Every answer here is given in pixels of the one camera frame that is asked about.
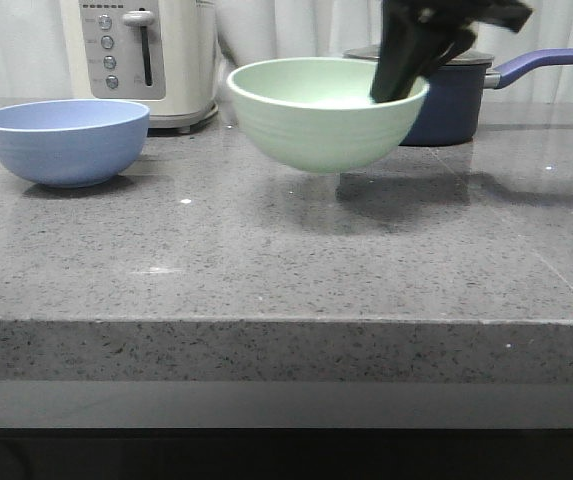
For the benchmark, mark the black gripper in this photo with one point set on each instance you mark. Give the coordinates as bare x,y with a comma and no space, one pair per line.
418,37

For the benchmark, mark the light green bowl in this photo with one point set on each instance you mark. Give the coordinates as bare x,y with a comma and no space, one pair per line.
316,114

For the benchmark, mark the blue bowl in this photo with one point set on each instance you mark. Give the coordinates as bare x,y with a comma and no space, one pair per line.
72,143

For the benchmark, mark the glass lid with blue knob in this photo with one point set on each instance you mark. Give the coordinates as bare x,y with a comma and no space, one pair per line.
469,57

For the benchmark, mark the dark blue saucepan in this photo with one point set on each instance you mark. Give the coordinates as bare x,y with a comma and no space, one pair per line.
449,115

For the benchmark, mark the cream white toaster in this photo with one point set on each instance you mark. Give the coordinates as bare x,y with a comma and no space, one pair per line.
163,54

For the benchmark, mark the white curtain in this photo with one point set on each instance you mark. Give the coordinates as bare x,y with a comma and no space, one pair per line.
33,60

